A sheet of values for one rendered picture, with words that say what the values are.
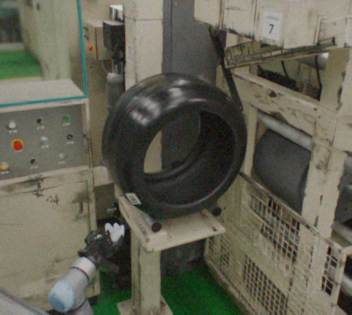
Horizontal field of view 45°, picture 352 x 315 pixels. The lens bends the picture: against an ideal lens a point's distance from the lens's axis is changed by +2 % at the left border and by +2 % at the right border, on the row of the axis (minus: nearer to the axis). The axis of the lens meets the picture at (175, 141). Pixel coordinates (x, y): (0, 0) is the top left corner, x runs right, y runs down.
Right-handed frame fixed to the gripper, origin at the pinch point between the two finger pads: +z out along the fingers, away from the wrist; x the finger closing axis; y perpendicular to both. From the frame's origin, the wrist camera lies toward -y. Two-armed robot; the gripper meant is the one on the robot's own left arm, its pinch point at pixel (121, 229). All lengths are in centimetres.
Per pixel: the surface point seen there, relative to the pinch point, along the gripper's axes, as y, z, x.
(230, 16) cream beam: 53, 55, -42
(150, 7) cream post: 64, 61, -8
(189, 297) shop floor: -102, 64, 39
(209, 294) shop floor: -106, 71, 30
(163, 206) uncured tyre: -4.2, 19.1, -6.3
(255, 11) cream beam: 53, 46, -54
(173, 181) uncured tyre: -11, 48, 6
